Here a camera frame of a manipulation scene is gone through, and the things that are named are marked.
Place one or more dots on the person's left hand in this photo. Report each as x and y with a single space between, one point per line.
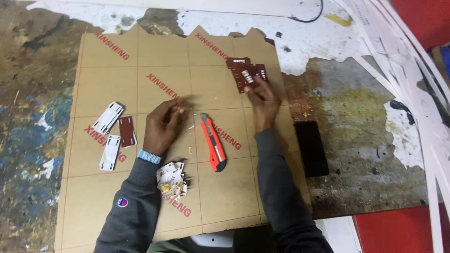
160 128

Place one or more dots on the person's right hand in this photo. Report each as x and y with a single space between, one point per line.
266 110

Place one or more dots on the person's right fingers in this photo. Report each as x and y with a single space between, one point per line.
258 89

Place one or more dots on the person's left fingers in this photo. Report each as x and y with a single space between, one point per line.
174 107

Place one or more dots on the orange utility knife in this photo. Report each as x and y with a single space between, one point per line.
213 144

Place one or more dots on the dark red slotted tag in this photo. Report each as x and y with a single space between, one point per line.
127 131

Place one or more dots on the blue white beaded wristband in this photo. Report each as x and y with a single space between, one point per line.
150 157

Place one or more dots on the small stack of white tags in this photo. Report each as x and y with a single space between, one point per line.
107 118

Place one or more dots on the pile of peeled paper scraps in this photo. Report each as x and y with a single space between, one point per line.
171 181

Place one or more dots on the white slotted tag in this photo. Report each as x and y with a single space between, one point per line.
110 153

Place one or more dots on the black phone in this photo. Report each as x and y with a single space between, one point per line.
311 149

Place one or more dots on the brown paper-covered acrylic sheet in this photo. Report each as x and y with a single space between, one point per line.
218 196

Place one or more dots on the heap of white strips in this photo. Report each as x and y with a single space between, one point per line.
427 116

